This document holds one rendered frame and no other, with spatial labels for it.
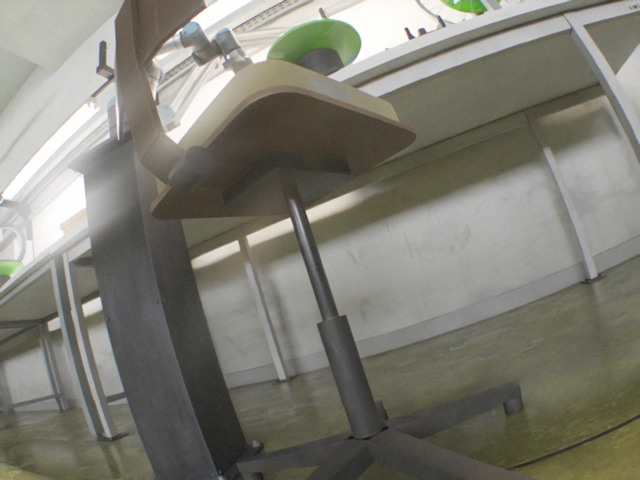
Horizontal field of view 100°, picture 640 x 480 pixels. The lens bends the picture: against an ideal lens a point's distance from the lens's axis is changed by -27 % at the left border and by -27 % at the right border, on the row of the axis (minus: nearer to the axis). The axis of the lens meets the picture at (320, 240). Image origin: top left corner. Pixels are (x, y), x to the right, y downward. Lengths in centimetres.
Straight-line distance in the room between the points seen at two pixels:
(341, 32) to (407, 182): 100
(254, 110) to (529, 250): 163
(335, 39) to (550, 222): 134
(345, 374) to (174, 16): 57
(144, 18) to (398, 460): 75
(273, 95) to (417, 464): 49
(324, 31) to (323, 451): 103
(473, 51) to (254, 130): 78
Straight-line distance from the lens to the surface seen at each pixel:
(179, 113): 142
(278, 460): 72
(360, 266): 189
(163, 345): 82
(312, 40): 110
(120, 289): 88
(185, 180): 45
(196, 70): 154
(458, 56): 110
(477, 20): 111
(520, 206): 190
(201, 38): 122
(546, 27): 121
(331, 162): 62
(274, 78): 45
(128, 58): 59
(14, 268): 255
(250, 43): 158
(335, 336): 57
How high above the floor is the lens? 32
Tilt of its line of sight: 10 degrees up
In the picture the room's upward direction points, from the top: 18 degrees counter-clockwise
